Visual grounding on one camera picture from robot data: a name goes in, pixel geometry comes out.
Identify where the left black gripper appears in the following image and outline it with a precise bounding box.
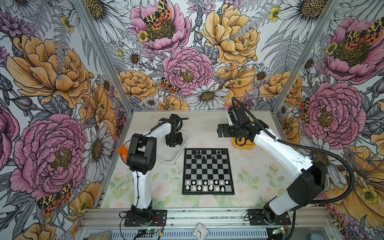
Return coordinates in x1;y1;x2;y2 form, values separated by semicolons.
165;131;183;147

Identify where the white plastic tray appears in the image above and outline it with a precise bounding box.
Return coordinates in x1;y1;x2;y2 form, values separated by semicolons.
157;130;190;164

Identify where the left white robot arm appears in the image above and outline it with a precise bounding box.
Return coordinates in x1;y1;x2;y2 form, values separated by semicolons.
118;114;189;225

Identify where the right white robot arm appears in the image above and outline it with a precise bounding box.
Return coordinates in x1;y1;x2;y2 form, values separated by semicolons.
217;107;327;225

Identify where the yellow plastic tray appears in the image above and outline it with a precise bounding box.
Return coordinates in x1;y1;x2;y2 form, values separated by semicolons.
231;138;256;150

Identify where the black and silver chessboard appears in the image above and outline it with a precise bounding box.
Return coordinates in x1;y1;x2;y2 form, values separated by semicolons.
182;148;235;195

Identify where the small white clock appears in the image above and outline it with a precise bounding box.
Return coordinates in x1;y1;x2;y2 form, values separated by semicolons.
193;223;209;240

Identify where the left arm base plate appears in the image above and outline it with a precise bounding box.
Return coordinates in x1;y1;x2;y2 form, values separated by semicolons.
123;209;168;227

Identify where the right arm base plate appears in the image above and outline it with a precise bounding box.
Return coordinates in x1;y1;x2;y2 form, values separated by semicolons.
245;209;292;226

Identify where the aluminium front rail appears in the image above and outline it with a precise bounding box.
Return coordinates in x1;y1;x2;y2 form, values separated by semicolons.
79;207;335;230

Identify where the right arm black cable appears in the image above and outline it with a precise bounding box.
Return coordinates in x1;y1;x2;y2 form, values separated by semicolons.
230;96;356;240

